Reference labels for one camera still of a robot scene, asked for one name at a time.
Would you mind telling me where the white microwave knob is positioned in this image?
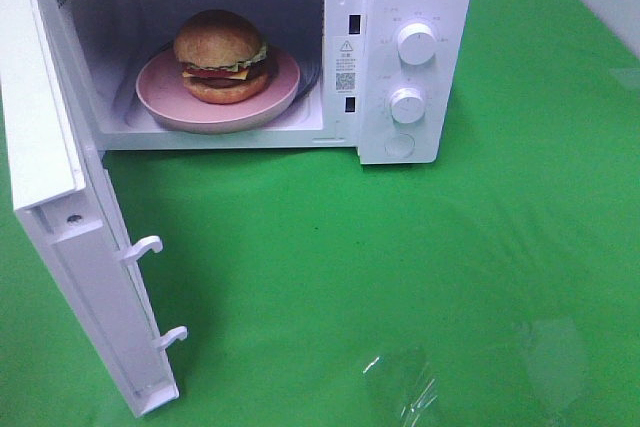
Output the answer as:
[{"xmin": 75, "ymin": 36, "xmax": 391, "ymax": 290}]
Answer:
[
  {"xmin": 397, "ymin": 22, "xmax": 437, "ymax": 66},
  {"xmin": 389, "ymin": 87, "xmax": 426, "ymax": 124}
]

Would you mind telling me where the pink plate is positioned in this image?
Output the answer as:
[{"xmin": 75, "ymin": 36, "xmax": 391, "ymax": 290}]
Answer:
[{"xmin": 136, "ymin": 48, "xmax": 301, "ymax": 134}]

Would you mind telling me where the burger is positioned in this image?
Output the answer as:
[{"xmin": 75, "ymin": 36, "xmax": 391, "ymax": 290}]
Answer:
[{"xmin": 173, "ymin": 10, "xmax": 270, "ymax": 105}]

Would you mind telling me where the white microwave door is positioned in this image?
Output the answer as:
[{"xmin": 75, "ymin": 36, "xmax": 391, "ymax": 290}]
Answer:
[{"xmin": 1, "ymin": 0, "xmax": 187, "ymax": 416}]

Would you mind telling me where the round microwave door button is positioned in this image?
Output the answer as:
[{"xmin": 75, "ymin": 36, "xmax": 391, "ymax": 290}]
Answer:
[{"xmin": 384, "ymin": 133, "xmax": 415, "ymax": 158}]

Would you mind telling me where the white microwave oven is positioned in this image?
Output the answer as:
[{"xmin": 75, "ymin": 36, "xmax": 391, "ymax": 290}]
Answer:
[{"xmin": 46, "ymin": 0, "xmax": 469, "ymax": 164}]

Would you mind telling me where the green table mat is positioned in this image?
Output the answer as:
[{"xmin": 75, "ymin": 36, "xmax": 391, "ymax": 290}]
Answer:
[{"xmin": 1, "ymin": 0, "xmax": 639, "ymax": 426}]

